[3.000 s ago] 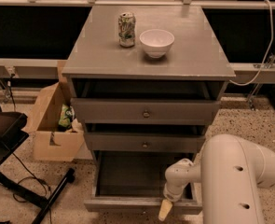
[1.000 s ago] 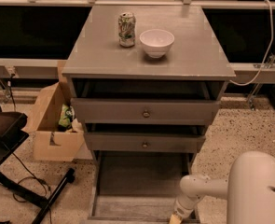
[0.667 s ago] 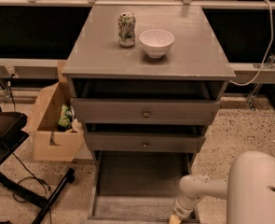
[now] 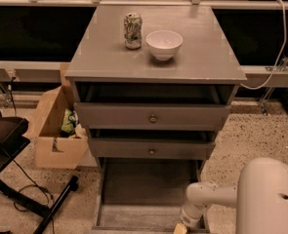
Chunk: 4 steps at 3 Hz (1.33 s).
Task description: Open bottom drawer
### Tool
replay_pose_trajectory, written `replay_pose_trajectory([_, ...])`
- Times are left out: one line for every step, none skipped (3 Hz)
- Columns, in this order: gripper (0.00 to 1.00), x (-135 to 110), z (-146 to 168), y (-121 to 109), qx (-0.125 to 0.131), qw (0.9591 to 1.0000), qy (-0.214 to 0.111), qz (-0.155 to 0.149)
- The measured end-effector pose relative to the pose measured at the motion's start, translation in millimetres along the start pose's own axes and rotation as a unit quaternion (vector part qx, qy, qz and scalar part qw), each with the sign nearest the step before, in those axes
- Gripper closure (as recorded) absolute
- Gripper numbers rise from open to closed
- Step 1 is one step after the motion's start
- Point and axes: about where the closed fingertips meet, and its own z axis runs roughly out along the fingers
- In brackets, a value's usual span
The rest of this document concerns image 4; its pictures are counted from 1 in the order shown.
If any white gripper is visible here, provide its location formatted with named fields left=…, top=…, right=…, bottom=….
left=173, top=204, right=205, bottom=234

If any white cable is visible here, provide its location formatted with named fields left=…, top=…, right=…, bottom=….
left=239, top=0, right=288, bottom=91

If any white ceramic bowl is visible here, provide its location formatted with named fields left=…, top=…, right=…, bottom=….
left=145, top=30, right=183, bottom=60

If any green snack bag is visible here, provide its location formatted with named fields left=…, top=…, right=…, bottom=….
left=61, top=109, right=78, bottom=136

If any grey middle drawer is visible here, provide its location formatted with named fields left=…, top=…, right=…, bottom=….
left=89, top=138, right=215, bottom=160

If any black floor cable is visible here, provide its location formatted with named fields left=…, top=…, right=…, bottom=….
left=6, top=153, right=57, bottom=234

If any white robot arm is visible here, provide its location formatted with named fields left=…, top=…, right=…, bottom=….
left=173, top=157, right=288, bottom=234

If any grey wooden drawer cabinet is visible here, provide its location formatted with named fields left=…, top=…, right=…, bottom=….
left=64, top=5, right=248, bottom=180

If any grey top drawer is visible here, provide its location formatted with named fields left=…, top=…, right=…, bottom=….
left=74, top=102, right=230, bottom=132

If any grey drawer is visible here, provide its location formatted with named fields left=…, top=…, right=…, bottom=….
left=74, top=102, right=230, bottom=132
left=89, top=138, right=215, bottom=160
left=91, top=158, right=199, bottom=234

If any brown cardboard box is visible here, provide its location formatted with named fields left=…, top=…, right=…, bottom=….
left=25, top=63, right=88, bottom=169

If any green white soda can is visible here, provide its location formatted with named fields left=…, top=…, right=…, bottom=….
left=124, top=13, right=143, bottom=50

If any grey bottom drawer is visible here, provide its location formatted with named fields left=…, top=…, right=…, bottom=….
left=91, top=158, right=199, bottom=234

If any black stand with legs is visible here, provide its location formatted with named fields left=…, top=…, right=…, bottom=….
left=0, top=111, right=78, bottom=234

